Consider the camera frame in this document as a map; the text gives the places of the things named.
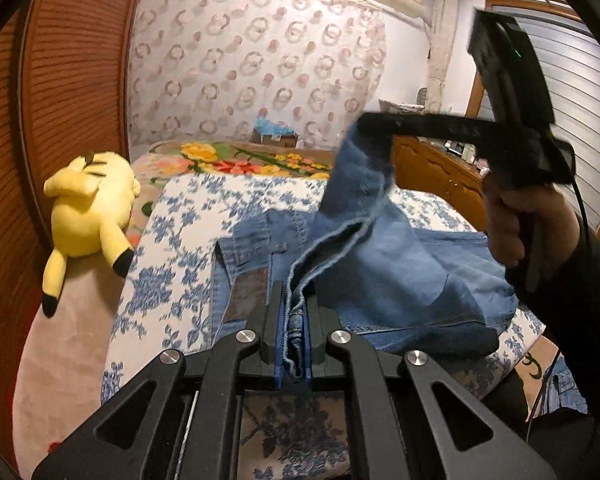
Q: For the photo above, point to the long wooden cabinet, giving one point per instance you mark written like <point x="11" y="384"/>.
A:
<point x="440" y="170"/>

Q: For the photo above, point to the stack of papers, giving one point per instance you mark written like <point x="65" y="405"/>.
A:
<point x="402" y="106"/>

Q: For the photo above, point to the yellow plush toy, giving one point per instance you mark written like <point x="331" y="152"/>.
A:
<point x="87" y="210"/>

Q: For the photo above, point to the blue floral white bedsheet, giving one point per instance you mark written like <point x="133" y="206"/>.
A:
<point x="190" y="220"/>

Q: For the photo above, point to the white tied curtain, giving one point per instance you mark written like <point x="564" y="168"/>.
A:
<point x="440" y="50"/>

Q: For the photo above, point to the blue denim cloth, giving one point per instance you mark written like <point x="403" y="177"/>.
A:
<point x="567" y="390"/>

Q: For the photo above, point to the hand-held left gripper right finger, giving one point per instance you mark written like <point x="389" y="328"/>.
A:
<point x="307" y="345"/>

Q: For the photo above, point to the person's right forearm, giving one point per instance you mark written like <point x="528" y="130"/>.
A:
<point x="580" y="300"/>

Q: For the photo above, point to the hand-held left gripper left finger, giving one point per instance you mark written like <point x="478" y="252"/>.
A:
<point x="278" y="340"/>

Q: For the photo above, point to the cardboard box with blue cloth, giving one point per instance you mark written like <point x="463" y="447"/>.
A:
<point x="275" y="132"/>

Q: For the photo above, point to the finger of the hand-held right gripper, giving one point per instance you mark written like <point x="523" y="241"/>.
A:
<point x="430" y="126"/>

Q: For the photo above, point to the blue denim pants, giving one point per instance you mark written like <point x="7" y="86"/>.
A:
<point x="405" y="270"/>

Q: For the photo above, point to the wooden window frame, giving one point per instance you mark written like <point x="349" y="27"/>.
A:
<point x="477" y="95"/>

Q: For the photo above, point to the person's right hand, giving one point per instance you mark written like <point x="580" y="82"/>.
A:
<point x="505" y="220"/>

